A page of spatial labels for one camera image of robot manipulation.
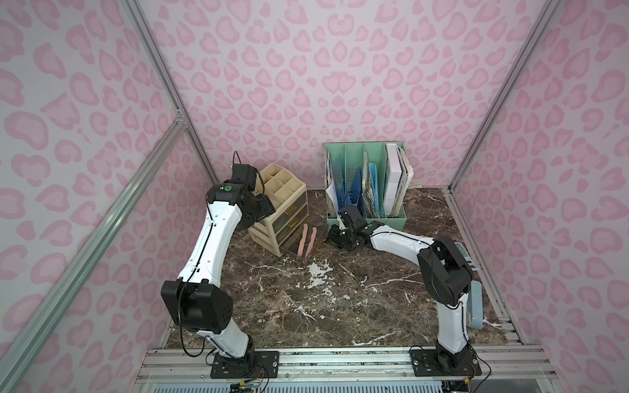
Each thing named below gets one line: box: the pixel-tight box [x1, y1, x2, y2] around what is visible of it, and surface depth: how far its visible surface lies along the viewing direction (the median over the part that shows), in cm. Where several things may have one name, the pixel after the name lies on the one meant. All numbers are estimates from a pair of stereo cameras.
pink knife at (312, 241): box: [304, 226, 317, 259], surface depth 102 cm
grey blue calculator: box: [453, 241, 480, 272], surface depth 97 cm
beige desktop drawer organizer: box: [248, 162, 310, 258], surface depth 88 cm
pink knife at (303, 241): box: [297, 223, 308, 258], surface depth 100 cm
